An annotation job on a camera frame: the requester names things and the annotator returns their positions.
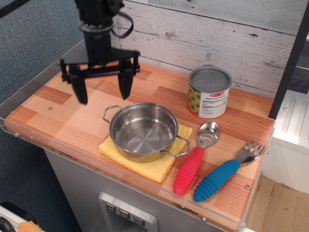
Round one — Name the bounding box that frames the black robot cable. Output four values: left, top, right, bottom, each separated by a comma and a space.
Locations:
0, 0, 134, 39

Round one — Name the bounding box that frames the white cabinet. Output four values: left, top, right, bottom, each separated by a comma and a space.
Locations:
261, 90, 309, 193

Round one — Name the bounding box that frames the toy food can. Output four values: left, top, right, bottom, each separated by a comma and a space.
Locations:
187, 64, 232, 118

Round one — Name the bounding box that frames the grey ice dispenser panel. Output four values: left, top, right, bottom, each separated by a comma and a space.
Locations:
98, 191, 158, 232

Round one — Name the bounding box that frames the orange object bottom corner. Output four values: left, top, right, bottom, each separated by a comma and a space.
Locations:
17, 221, 42, 232

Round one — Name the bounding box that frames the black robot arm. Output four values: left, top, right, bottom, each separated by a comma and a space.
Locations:
59, 0, 140, 104

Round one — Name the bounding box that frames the silver toy fridge cabinet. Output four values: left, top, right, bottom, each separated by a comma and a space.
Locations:
46, 150, 246, 232

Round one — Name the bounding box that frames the blue handled metal fork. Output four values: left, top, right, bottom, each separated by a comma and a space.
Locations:
193, 139, 266, 202

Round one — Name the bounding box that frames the yellow folded rag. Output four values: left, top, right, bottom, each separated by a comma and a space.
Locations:
98, 123, 193, 184

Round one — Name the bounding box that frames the black right frame post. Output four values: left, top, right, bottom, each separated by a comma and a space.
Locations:
268, 1, 309, 119

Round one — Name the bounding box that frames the red handled metal spoon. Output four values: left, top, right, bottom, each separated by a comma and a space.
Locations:
173, 121, 220, 195

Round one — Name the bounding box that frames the clear acrylic table guard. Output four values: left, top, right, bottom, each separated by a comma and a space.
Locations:
0, 40, 276, 232

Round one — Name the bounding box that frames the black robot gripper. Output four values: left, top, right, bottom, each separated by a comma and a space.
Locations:
59, 32, 140, 105

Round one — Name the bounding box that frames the silver steel pot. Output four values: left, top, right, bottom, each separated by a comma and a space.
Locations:
102, 102, 190, 163

